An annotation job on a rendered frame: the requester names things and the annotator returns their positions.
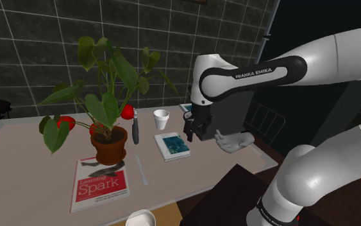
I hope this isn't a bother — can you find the white and blue book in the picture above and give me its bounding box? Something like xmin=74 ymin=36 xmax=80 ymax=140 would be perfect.
xmin=179 ymin=103 xmax=194 ymax=114

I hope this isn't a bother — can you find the dark grey box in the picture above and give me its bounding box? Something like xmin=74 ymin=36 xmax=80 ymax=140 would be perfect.
xmin=195 ymin=90 xmax=255 ymax=143

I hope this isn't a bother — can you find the white book with blue picture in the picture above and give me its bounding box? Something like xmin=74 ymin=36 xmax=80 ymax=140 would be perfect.
xmin=153 ymin=132 xmax=192 ymax=163

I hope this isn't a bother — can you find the white cup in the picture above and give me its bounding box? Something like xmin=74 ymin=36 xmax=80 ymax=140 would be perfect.
xmin=153 ymin=109 xmax=171 ymax=131

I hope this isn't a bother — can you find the white hand sculpture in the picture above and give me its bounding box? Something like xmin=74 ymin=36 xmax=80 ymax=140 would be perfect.
xmin=214 ymin=129 xmax=256 ymax=155

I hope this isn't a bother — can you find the dark grey peeler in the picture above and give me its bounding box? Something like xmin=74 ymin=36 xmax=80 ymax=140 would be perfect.
xmin=131 ymin=107 xmax=140 ymax=145

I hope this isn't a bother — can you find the grey knife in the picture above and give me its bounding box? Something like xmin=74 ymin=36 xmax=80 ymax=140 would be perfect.
xmin=135 ymin=153 xmax=149 ymax=186

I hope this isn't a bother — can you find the dark robot stand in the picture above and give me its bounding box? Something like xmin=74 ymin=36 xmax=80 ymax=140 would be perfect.
xmin=179 ymin=164 xmax=331 ymax=226

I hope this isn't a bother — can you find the potted plant with red flowers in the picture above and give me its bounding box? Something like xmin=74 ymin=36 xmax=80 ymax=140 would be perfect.
xmin=37 ymin=35 xmax=181 ymax=166

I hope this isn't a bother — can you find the white bowl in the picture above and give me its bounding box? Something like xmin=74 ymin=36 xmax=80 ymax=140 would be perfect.
xmin=124 ymin=209 xmax=157 ymax=226

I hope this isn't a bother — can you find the red and white book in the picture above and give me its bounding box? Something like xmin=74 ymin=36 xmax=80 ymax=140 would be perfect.
xmin=69 ymin=156 xmax=131 ymax=214

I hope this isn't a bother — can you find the pale table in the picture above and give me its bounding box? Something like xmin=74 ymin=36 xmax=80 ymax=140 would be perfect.
xmin=0 ymin=104 xmax=279 ymax=226

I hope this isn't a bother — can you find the wire chair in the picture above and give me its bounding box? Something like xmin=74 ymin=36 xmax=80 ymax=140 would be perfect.
xmin=243 ymin=100 xmax=287 ymax=152

